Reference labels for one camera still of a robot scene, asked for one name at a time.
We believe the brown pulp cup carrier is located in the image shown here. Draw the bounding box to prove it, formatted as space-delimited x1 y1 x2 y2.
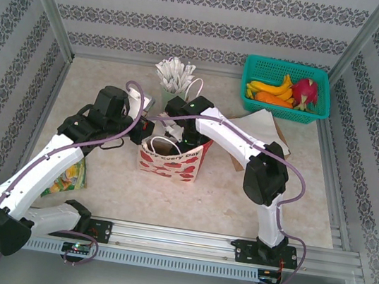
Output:
153 139 184 158

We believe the white paper bag red print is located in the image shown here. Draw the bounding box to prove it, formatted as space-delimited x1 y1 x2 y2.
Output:
134 70 224 187

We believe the brown cardboard sheet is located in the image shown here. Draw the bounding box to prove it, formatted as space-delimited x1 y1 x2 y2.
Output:
228 113 296 179

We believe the orange carrot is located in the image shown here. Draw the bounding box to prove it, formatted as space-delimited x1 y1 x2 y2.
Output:
254 90 296 110

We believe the green yellow snack bag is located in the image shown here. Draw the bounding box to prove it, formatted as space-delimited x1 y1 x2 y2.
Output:
40 153 92 204

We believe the yellow banana bunch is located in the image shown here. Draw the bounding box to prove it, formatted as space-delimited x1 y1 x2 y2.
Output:
244 68 299 107

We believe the teal plastic basket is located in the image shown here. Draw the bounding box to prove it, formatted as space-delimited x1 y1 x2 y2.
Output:
236 52 338 129

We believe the pink dragon fruit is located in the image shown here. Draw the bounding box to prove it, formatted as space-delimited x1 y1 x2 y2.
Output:
288 76 323 114

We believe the small circuit board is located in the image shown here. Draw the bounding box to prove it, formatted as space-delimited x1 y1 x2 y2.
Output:
61 241 92 256
256 275 282 284

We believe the aluminium frame bar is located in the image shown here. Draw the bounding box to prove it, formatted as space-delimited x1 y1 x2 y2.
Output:
302 117 371 253
70 46 247 84
19 53 73 201

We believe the thin black left camera cable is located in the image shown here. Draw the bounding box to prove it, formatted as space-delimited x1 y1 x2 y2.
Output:
99 134 126 153

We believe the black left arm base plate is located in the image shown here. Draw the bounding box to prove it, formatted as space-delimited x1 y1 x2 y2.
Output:
47 212 115 245

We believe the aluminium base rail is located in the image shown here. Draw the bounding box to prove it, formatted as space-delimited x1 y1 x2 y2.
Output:
0 201 362 282

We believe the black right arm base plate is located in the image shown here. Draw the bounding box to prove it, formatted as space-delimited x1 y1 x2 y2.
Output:
230 237 301 273

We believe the white slotted cable duct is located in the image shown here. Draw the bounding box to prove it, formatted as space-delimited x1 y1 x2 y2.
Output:
20 233 285 284

